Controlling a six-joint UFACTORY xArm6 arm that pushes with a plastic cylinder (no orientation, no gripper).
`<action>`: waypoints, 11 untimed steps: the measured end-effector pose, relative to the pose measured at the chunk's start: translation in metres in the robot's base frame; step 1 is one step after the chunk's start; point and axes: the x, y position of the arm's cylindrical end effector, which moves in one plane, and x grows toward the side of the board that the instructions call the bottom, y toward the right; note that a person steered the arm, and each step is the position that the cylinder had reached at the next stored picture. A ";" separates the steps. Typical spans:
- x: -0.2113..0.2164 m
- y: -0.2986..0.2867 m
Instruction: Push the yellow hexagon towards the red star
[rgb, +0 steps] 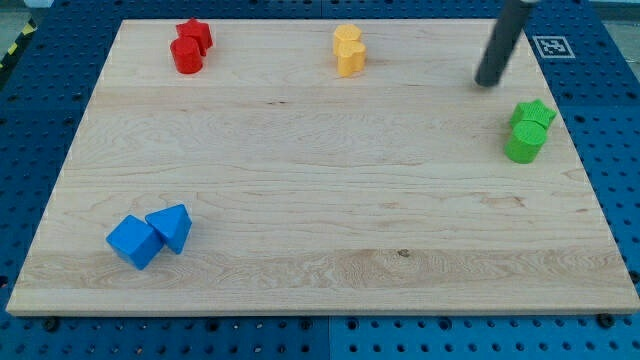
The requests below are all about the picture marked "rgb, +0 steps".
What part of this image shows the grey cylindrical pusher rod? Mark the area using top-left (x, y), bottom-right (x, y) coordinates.
top-left (474, 0), bottom-right (536, 87)

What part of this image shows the green star block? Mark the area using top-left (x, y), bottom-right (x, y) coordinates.
top-left (509, 99), bottom-right (557, 130)

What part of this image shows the red star block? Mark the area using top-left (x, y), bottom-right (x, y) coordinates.
top-left (176, 18), bottom-right (214, 56)

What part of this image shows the white fiducial marker tag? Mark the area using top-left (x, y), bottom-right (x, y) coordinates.
top-left (533, 35), bottom-right (575, 59)

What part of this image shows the green cylinder block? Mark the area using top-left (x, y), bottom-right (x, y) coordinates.
top-left (504, 120), bottom-right (547, 164)

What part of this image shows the yellow heart block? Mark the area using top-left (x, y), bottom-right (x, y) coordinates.
top-left (336, 41), bottom-right (367, 77)

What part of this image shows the light wooden board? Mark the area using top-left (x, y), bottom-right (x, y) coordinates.
top-left (7, 19), bottom-right (639, 317)

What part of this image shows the red cylinder block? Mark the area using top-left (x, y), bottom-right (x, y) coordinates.
top-left (170, 37), bottom-right (203, 74)

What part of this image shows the blue triangular prism block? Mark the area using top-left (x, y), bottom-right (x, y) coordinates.
top-left (145, 204), bottom-right (192, 254)

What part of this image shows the blue cube block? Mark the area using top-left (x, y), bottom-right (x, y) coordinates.
top-left (106, 215), bottom-right (164, 270)

